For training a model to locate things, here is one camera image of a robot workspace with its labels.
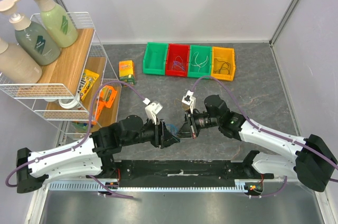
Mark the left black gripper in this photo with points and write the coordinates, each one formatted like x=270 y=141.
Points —
x=163 y=137

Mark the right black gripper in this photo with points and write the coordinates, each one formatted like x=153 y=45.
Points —
x=191 y=124

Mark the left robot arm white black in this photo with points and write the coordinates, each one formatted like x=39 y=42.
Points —
x=91 y=156

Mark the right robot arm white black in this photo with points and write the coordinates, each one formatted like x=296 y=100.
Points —
x=307 y=159

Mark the green bin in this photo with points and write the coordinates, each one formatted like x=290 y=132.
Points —
x=154 y=60
x=200 y=61

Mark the red bin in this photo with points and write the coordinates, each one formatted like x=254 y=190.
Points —
x=177 y=60

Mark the orange toy package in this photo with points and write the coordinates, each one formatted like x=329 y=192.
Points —
x=105 y=100

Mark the left green bin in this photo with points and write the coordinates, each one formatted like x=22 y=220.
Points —
x=154 y=60

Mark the yellow bin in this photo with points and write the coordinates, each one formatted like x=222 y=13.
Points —
x=223 y=63

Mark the yellow green small box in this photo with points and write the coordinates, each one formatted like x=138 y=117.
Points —
x=127 y=72

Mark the colourful box on lower shelf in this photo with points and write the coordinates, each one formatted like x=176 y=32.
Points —
x=83 y=126

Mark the yellow candy bag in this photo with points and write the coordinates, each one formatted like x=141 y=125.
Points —
x=86 y=83

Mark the white tape roll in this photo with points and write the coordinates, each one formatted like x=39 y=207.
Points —
x=74 y=103

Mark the light green pump bottle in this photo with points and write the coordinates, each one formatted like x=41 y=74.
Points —
x=57 y=23

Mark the beige pump bottle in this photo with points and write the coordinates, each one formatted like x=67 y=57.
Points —
x=16 y=63

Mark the dark green pump bottle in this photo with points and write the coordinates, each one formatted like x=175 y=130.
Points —
x=35 y=40

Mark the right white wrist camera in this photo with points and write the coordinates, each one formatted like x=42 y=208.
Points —
x=188 y=101

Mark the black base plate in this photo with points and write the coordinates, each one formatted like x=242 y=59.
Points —
x=180 y=172

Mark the slotted cable duct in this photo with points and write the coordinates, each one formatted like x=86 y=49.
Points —
x=94 y=186

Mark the white wire shelf rack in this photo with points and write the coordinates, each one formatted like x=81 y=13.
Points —
x=61 y=80

